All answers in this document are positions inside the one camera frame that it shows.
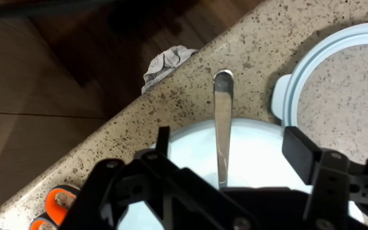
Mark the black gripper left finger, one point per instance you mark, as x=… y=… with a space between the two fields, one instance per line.
x=150 y=195

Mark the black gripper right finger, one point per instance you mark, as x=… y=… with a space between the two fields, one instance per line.
x=341 y=191

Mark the light blue bowl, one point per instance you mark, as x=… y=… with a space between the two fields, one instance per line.
x=256 y=157

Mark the light blue round lid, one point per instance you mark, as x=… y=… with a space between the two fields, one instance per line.
x=307 y=67

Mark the grey hanging towel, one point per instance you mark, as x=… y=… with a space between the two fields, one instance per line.
x=166 y=64

